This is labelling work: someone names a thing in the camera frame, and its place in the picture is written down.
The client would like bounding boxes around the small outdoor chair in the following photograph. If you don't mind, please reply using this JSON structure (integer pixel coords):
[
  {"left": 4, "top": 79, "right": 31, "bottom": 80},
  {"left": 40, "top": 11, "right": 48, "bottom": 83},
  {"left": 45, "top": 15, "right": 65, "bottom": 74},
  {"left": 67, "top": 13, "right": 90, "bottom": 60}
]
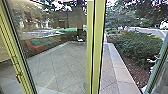
[{"left": 76, "top": 35, "right": 86, "bottom": 44}]

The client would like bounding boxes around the large tree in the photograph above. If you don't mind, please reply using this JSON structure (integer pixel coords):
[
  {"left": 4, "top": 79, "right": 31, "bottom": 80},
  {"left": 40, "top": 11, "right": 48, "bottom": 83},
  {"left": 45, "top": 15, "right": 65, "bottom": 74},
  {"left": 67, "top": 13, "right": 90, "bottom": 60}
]
[{"left": 49, "top": 0, "right": 88, "bottom": 38}]

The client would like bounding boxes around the green shrub bed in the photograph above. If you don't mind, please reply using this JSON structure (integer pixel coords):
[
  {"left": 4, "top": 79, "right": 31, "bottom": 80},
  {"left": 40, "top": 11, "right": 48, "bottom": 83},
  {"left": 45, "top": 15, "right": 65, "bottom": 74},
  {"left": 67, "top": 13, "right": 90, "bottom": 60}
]
[{"left": 108, "top": 30, "right": 164, "bottom": 69}]

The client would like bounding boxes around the green framed glass wall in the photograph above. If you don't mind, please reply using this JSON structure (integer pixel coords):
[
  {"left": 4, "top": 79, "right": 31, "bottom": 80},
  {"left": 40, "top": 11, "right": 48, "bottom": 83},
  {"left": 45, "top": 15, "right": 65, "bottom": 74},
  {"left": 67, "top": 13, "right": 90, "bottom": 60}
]
[{"left": 0, "top": 0, "right": 107, "bottom": 94}]

